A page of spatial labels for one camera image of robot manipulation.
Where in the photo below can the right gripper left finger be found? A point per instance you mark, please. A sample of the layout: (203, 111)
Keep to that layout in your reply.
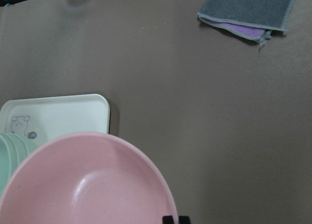
(167, 220)

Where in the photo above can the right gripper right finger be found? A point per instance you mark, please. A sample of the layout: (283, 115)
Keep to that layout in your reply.
(184, 220)

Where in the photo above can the grey folded cloth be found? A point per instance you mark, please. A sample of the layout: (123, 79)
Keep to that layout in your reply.
(253, 20)

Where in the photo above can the small pink bowl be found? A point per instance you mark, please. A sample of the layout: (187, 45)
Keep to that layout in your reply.
(87, 178)

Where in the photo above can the top green bowl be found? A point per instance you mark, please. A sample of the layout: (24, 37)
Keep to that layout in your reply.
(13, 150)

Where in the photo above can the cream serving tray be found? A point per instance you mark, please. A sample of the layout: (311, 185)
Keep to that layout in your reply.
(44, 119)

